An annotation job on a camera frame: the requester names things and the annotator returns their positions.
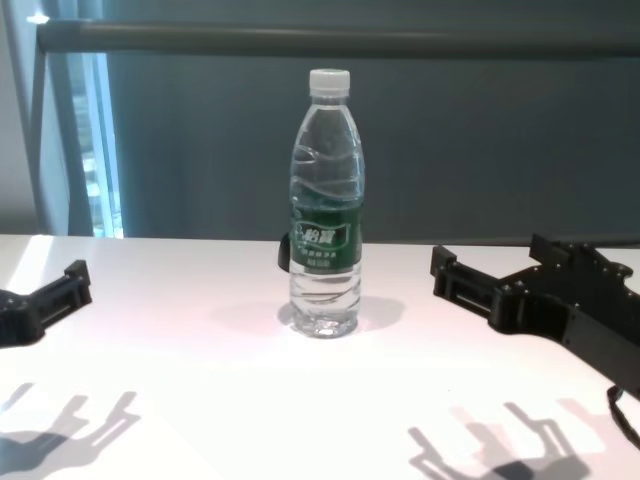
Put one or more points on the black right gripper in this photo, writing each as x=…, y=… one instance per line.
x=590, y=310

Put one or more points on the clear water bottle green label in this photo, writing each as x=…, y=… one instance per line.
x=327, y=250

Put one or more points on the green YES button black base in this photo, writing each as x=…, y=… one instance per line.
x=283, y=252

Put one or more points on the grey railing handrail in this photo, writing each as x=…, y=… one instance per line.
x=250, y=37

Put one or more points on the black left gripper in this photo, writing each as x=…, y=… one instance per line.
x=15, y=320

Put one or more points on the grey railing post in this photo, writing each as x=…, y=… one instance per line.
x=42, y=150

